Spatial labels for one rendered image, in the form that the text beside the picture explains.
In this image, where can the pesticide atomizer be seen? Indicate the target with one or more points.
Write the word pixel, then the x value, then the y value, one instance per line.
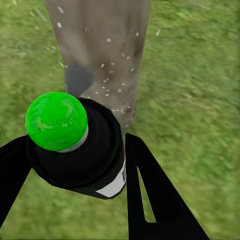
pixel 75 143

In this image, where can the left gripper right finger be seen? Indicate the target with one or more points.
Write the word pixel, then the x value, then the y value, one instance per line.
pixel 174 219

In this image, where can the tree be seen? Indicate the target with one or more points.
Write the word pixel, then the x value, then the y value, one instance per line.
pixel 117 28

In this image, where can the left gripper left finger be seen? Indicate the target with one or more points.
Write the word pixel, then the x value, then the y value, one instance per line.
pixel 14 169

